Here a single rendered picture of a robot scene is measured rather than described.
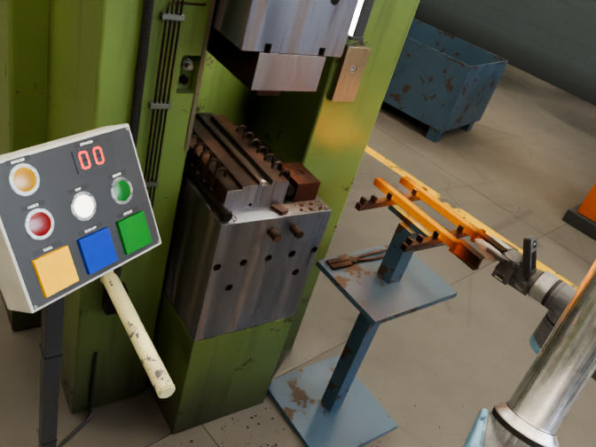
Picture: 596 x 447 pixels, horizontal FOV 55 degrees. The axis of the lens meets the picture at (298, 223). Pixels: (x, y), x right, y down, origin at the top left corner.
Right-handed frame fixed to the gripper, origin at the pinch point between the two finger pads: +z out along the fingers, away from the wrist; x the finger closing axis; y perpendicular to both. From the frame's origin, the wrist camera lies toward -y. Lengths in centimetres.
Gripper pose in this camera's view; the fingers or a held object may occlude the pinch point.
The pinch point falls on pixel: (483, 237)
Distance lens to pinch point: 183.4
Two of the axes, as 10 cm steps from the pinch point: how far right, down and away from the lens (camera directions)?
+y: -2.5, 8.1, 5.3
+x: 7.2, -2.1, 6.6
